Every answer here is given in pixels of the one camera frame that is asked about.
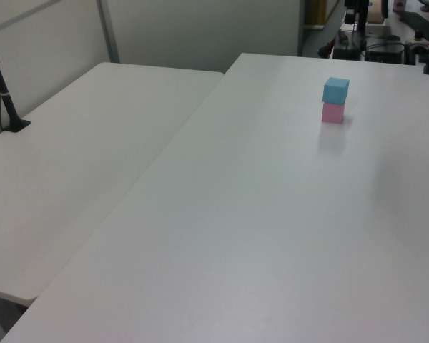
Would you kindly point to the blue cube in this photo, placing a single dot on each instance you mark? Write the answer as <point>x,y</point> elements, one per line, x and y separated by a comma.
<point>335,91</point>

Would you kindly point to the black monitor stand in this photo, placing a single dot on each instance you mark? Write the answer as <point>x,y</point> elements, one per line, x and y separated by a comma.
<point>361,16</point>

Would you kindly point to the pink cube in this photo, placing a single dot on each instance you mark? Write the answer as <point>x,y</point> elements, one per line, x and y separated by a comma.
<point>332,113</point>

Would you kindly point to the dark keyboard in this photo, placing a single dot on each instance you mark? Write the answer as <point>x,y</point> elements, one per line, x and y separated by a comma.
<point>420,25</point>

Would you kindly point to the black power box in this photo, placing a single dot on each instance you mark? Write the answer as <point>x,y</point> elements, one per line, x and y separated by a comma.
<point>346,53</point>

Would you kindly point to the pink plastic object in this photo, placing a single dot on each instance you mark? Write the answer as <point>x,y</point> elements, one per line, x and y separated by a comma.
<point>399,5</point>

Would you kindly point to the grey partition frame post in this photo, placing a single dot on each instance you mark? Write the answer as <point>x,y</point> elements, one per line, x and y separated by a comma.
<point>108,32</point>

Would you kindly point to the black table clamp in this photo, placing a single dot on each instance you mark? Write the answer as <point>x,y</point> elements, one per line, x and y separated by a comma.
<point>419,53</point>

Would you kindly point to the wooden panel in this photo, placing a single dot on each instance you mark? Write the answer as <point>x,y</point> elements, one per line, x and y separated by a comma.
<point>314,11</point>

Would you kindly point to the black camera stand pole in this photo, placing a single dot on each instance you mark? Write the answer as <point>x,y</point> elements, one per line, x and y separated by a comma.
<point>0,85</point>

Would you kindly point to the brown cardboard box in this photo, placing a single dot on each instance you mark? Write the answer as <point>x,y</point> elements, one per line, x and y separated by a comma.
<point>376,10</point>

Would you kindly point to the black electronics box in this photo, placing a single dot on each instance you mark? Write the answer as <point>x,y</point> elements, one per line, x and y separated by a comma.
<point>384,53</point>

